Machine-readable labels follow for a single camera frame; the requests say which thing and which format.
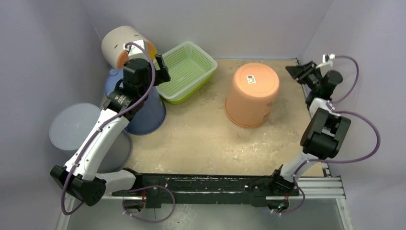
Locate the green plastic basin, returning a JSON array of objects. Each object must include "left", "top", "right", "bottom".
[{"left": 159, "top": 72, "right": 214, "bottom": 105}]

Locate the green plastic basket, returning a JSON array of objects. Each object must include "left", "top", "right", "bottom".
[{"left": 157, "top": 42, "right": 218, "bottom": 99}]

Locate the orange capybara bucket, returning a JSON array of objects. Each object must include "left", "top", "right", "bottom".
[{"left": 225, "top": 62, "right": 280, "bottom": 127}]

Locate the blue plastic bucket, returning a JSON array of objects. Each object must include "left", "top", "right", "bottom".
[{"left": 105, "top": 69, "right": 166, "bottom": 135}]

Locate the grey plastic bucket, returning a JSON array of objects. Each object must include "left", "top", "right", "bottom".
[{"left": 49, "top": 103, "right": 133, "bottom": 173}]

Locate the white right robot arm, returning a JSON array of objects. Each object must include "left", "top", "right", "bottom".
[{"left": 269, "top": 61, "right": 351, "bottom": 195}]

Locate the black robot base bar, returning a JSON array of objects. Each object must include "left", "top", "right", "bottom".
[{"left": 112, "top": 172, "right": 299, "bottom": 208}]

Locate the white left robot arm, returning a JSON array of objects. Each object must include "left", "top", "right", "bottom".
[{"left": 50, "top": 54, "right": 171, "bottom": 207}]

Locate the white cylindrical drawer cabinet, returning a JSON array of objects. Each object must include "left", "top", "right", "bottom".
[{"left": 101, "top": 26, "right": 158, "bottom": 69}]

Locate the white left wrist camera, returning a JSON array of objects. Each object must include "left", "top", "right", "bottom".
[{"left": 123, "top": 39, "right": 148, "bottom": 60}]

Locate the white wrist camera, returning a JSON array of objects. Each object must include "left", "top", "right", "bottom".
[
  {"left": 316, "top": 53, "right": 336, "bottom": 69},
  {"left": 123, "top": 39, "right": 148, "bottom": 60}
]

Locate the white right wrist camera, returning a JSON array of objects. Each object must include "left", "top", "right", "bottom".
[{"left": 316, "top": 53, "right": 336, "bottom": 69}]

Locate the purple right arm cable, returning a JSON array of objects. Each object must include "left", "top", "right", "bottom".
[{"left": 292, "top": 55, "right": 381, "bottom": 182}]

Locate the aluminium frame rail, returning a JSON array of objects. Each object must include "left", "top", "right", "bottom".
[{"left": 55, "top": 57, "right": 354, "bottom": 230}]

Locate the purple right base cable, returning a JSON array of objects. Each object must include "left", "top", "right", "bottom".
[{"left": 271, "top": 181, "right": 306, "bottom": 217}]

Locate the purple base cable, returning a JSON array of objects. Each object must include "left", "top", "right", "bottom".
[
  {"left": 122, "top": 185, "right": 176, "bottom": 223},
  {"left": 271, "top": 181, "right": 306, "bottom": 217}
]

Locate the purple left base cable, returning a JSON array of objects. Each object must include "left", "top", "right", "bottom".
[{"left": 122, "top": 185, "right": 176, "bottom": 223}]

